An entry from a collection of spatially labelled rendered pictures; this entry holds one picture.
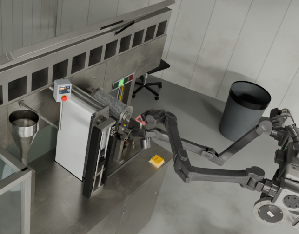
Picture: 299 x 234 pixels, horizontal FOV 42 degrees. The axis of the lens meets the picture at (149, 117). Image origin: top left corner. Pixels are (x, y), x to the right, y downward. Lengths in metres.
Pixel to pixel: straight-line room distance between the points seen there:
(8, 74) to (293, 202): 1.54
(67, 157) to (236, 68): 3.11
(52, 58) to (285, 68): 3.39
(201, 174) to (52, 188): 0.99
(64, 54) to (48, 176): 0.77
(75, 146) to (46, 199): 0.36
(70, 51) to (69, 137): 0.51
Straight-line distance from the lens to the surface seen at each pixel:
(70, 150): 2.44
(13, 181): 1.56
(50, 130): 2.57
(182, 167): 1.89
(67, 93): 1.90
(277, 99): 5.24
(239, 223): 3.84
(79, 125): 2.27
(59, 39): 1.62
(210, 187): 4.02
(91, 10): 5.45
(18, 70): 2.11
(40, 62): 2.19
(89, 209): 2.37
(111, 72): 2.76
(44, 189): 2.45
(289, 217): 2.41
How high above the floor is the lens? 2.75
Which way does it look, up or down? 36 degrees down
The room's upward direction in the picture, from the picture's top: 15 degrees clockwise
